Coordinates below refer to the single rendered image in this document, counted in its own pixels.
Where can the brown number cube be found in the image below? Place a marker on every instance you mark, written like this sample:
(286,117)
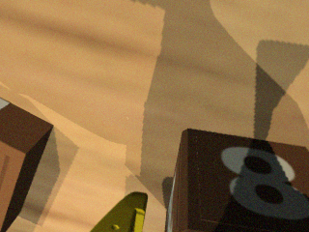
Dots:
(227,183)

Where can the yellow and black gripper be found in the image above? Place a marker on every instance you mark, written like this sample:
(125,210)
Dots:
(126,216)

